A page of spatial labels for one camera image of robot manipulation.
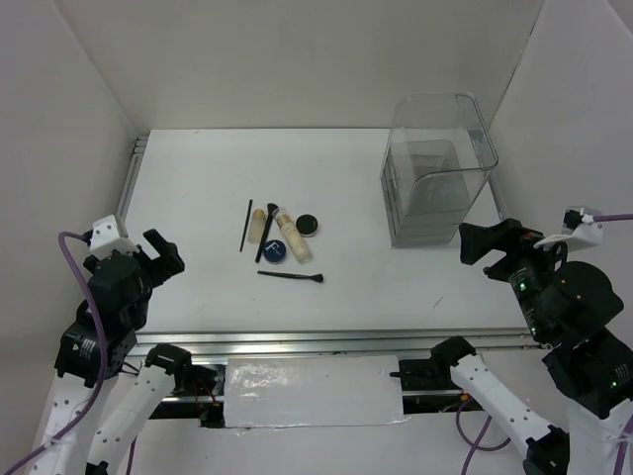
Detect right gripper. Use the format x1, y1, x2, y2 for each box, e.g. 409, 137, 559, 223
457, 212, 576, 336

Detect clear acrylic makeup organizer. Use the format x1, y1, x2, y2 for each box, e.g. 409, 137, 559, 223
381, 92, 498, 248

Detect frosted bottle gold pump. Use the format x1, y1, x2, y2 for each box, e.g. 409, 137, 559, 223
247, 209, 267, 244

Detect cream bottle clear cap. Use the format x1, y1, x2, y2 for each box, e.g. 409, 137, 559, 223
273, 208, 313, 264

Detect black lid cosmetic jar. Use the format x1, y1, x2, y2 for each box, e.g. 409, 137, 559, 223
295, 214, 318, 238

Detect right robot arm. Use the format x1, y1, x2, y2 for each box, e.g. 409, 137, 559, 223
430, 219, 632, 474

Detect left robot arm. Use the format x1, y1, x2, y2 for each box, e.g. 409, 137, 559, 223
8, 217, 195, 474

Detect thin black eyeliner pencil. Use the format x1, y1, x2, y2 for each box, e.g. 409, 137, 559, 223
239, 199, 253, 252

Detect blue lid compact jar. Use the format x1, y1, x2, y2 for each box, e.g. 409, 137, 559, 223
262, 239, 287, 265

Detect black powder brush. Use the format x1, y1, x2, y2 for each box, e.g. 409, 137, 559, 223
255, 203, 279, 263

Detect white cover plate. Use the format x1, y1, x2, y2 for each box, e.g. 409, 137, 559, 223
224, 356, 406, 428

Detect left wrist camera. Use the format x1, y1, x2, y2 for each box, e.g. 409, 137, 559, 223
89, 215, 136, 260

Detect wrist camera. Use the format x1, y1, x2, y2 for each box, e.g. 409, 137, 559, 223
89, 215, 136, 260
533, 206, 603, 252

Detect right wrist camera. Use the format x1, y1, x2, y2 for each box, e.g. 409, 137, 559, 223
533, 206, 603, 252

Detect aluminium left rail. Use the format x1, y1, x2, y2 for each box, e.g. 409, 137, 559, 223
116, 136, 149, 221

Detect aluminium front rail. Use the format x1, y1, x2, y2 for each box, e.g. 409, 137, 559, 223
131, 329, 539, 360

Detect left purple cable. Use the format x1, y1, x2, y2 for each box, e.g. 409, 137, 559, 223
0, 231, 136, 475

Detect purple cable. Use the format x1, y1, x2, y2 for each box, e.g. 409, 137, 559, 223
454, 211, 633, 475
0, 231, 136, 475

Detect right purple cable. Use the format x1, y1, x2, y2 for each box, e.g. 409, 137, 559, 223
454, 211, 633, 475

